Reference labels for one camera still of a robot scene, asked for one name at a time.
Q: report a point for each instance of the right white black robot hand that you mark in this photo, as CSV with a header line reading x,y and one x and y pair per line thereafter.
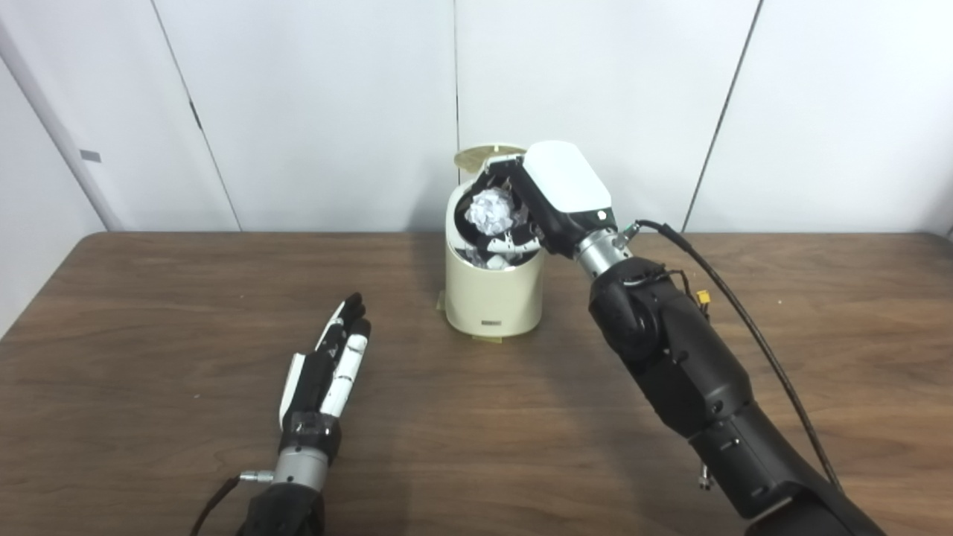
x,y
566,182

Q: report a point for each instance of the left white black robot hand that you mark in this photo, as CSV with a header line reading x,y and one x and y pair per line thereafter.
x,y
327,372

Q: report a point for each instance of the white paper ball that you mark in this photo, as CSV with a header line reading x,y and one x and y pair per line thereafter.
x,y
491,212

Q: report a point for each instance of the round cream bin lid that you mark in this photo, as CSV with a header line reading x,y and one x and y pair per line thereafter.
x,y
476,158

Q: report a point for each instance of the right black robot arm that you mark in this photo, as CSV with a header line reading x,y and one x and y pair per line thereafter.
x,y
685,365

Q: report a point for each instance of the cream-colored desktop trash bin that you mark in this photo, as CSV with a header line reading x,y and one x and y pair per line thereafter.
x,y
495,298

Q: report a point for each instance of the yellow tape under bin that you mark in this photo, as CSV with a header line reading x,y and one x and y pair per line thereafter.
x,y
488,340

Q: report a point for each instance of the black wall panel hinge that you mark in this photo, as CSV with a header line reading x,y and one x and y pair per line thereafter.
x,y
195,115

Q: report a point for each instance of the white wall corner post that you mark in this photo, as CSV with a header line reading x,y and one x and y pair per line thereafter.
x,y
67,141

